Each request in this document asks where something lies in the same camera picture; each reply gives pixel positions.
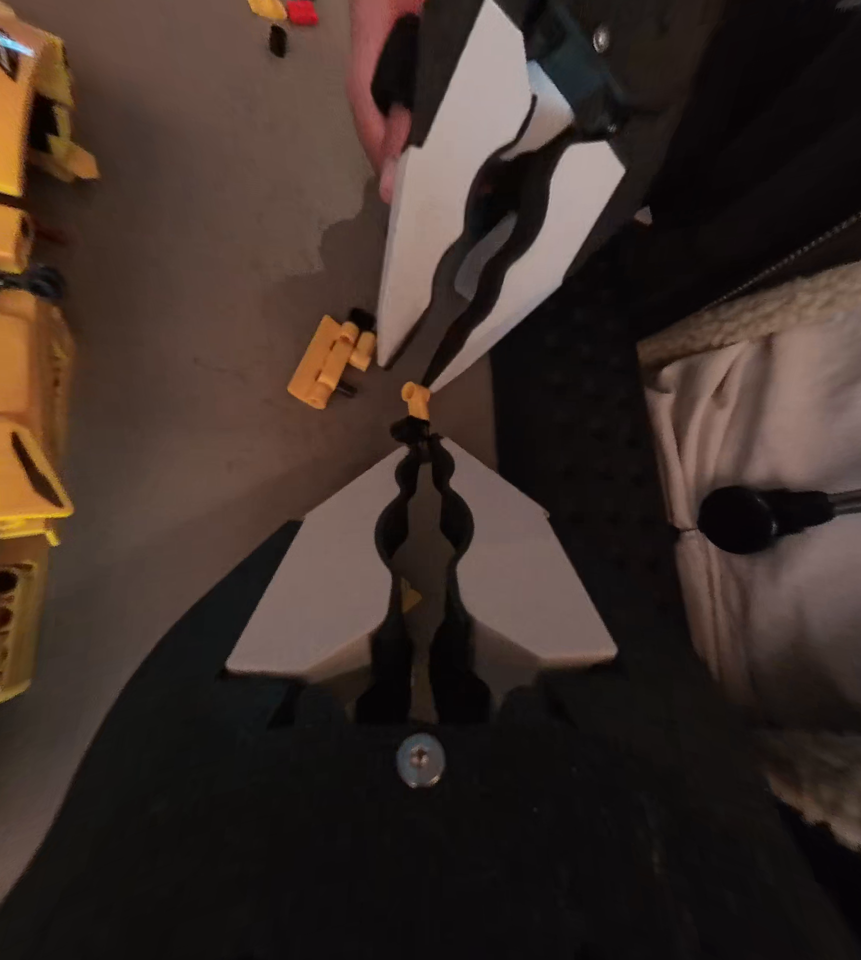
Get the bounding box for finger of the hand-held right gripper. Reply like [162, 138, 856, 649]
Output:
[376, 0, 544, 370]
[421, 63, 628, 395]

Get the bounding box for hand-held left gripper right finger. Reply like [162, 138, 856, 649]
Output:
[429, 437, 618, 725]

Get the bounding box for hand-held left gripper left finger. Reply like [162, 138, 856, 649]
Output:
[224, 442, 423, 725]

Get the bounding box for yellow brick beam assembly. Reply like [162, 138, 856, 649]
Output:
[286, 306, 379, 410]

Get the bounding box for grey desk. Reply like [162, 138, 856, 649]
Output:
[0, 0, 501, 954]

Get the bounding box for person's right hand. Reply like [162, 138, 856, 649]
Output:
[346, 0, 424, 205]

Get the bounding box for black jacket with fleece lining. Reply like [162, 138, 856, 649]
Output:
[625, 0, 861, 879]

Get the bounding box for white sweatshirt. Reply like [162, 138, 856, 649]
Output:
[640, 300, 861, 751]

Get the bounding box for scattered small bricks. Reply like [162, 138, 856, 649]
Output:
[246, 0, 321, 60]

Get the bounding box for black drawstring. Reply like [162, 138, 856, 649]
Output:
[696, 472, 861, 556]

